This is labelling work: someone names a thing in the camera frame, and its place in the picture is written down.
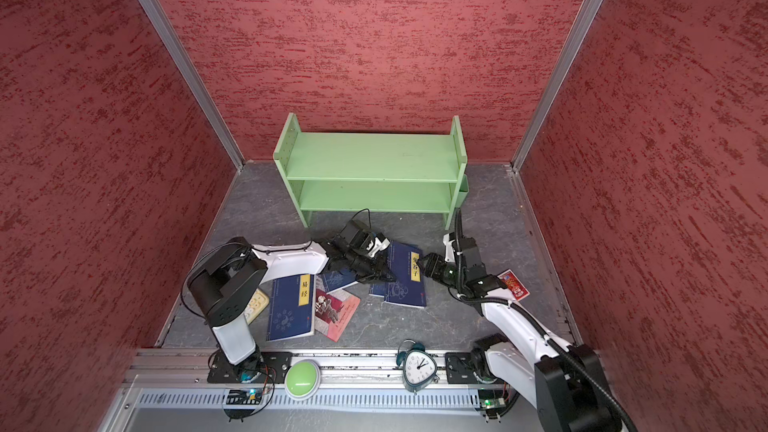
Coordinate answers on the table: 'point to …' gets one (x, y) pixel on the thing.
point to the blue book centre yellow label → (336, 280)
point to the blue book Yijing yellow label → (291, 312)
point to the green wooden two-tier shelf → (369, 172)
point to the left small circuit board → (240, 397)
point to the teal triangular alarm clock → (419, 368)
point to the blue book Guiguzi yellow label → (409, 289)
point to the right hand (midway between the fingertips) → (420, 271)
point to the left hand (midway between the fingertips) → (393, 285)
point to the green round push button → (302, 379)
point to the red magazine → (334, 312)
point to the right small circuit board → (491, 403)
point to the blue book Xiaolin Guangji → (378, 289)
